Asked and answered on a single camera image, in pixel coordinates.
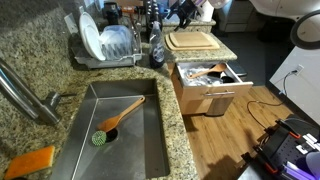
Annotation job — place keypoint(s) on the small white plate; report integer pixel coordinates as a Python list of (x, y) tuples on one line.
[(95, 44)]

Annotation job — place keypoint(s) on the large white plate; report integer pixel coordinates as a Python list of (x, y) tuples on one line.
[(85, 26)]

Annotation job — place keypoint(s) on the black ladle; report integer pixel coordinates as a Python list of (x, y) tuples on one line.
[(227, 80)]

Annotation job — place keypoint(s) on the white wall outlet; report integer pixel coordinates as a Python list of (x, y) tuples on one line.
[(298, 70)]

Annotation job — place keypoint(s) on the black kitchen appliance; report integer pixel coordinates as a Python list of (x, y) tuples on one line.
[(111, 12)]

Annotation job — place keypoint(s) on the black robot cart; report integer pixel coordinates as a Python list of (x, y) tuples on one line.
[(283, 150)]

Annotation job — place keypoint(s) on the chrome kitchen faucet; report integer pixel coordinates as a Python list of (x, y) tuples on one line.
[(20, 96)]

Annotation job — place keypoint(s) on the stainless steel sink basin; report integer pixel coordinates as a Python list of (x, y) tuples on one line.
[(133, 150)]

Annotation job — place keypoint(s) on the small wooden cutting board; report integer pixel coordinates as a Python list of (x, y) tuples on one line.
[(190, 39)]

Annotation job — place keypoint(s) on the orange sponge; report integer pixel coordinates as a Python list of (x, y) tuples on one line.
[(30, 162)]

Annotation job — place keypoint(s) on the large wooden cutting board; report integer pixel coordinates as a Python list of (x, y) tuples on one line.
[(191, 48)]

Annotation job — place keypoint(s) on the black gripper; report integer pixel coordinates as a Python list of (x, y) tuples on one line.
[(186, 8)]

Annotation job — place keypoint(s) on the white paper towel roll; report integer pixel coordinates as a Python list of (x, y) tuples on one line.
[(207, 13)]

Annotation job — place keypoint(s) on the long wooden spatula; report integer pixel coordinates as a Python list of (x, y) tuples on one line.
[(111, 123)]

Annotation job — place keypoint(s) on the wooden spoon round bowl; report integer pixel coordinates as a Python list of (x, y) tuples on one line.
[(216, 69)]

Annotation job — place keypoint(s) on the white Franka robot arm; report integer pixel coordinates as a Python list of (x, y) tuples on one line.
[(286, 6)]

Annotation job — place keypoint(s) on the black knife block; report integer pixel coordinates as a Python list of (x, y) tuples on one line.
[(154, 13)]

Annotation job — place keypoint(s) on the green round scrubber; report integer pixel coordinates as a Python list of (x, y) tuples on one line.
[(99, 138)]

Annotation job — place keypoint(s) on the black orange bar clamp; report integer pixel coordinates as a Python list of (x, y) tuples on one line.
[(266, 161), (288, 130)]

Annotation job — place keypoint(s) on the grey dish rack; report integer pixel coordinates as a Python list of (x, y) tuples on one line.
[(106, 62)]

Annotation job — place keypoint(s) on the white background cabinet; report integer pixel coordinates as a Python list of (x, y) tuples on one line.
[(236, 16)]

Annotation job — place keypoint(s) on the white backsplash switch plate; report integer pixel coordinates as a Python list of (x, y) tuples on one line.
[(71, 23)]

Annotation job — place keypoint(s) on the open wooden drawer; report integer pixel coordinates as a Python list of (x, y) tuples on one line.
[(213, 91)]

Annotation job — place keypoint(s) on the clear plastic container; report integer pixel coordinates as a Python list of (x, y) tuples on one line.
[(116, 41)]

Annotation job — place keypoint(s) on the clear dishwashing soap bottle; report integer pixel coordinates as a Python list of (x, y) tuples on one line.
[(156, 51)]

